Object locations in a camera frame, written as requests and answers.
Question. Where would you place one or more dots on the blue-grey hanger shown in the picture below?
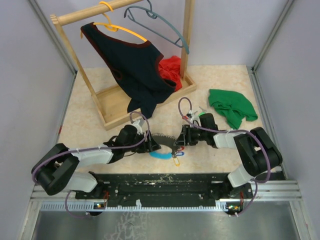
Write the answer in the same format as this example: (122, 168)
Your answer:
(147, 18)

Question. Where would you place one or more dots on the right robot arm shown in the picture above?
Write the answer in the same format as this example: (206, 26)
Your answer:
(258, 153)

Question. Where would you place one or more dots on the yellow hanger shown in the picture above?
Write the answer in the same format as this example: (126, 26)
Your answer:
(114, 28)

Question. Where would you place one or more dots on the yellow tag on disc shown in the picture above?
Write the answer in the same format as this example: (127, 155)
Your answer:
(176, 161)

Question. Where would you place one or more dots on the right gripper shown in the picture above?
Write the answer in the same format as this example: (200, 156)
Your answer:
(185, 138)

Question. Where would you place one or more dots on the green cloth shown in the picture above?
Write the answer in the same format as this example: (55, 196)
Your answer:
(232, 105)

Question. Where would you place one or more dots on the red cloth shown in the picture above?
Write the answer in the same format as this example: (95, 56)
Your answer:
(169, 68)

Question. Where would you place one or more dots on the blue tag on disc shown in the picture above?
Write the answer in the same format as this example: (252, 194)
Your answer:
(179, 153)

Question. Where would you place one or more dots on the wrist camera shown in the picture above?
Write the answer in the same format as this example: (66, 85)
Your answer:
(193, 117)
(138, 124)

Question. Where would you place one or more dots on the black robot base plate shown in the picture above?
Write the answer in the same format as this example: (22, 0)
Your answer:
(166, 190)

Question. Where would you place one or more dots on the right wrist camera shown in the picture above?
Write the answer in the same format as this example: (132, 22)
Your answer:
(193, 117)

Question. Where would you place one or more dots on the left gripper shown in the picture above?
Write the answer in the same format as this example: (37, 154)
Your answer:
(148, 146)

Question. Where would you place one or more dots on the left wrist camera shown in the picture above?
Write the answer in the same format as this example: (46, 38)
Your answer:
(138, 124)

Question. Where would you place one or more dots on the wooden clothes rack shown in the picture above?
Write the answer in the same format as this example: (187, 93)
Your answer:
(112, 102)

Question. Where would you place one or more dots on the navy tank top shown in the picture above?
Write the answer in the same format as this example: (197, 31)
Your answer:
(135, 68)

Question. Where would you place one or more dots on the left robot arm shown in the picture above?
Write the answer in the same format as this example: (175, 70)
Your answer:
(58, 169)

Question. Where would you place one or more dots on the key with green tag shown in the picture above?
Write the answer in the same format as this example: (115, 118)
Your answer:
(202, 112)

